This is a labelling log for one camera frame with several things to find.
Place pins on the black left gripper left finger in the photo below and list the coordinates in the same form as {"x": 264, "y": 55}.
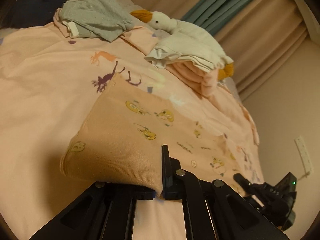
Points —
{"x": 103, "y": 211}

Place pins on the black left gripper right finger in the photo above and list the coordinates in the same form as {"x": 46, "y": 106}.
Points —
{"x": 213, "y": 210}

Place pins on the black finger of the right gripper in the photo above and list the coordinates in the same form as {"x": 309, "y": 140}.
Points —
{"x": 246, "y": 184}

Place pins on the pink cartoon print garment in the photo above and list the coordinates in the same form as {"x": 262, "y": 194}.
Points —
{"x": 121, "y": 139}

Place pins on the white power strip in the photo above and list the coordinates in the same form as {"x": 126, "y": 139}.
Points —
{"x": 304, "y": 155}

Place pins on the pink folded garment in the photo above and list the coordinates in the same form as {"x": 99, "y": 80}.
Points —
{"x": 202, "y": 82}

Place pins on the pink printed duvet cover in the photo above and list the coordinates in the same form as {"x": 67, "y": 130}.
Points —
{"x": 49, "y": 84}

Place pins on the white folded garment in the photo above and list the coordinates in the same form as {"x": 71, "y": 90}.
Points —
{"x": 178, "y": 48}

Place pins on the beige curtain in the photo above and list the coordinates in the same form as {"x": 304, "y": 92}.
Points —
{"x": 260, "y": 38}

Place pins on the white goose plush toy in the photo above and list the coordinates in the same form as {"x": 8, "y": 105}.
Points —
{"x": 160, "y": 21}

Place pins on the teal curtain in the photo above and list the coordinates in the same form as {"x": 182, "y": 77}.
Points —
{"x": 213, "y": 15}

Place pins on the grey garment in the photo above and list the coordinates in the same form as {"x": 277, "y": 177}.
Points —
{"x": 95, "y": 18}

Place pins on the dark navy garment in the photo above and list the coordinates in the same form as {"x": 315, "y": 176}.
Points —
{"x": 33, "y": 13}

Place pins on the black tracking camera box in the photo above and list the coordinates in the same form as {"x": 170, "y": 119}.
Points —
{"x": 286, "y": 183}

